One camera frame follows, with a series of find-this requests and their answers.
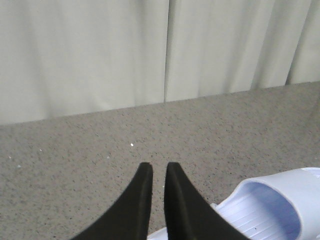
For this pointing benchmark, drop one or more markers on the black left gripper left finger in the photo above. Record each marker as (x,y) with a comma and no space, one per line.
(128,218)

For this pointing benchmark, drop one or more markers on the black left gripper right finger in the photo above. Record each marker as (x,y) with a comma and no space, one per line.
(187,215)

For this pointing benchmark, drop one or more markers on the light blue slipper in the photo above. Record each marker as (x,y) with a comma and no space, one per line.
(281,206)

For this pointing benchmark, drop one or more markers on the pale green curtain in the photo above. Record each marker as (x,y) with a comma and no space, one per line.
(67,57)

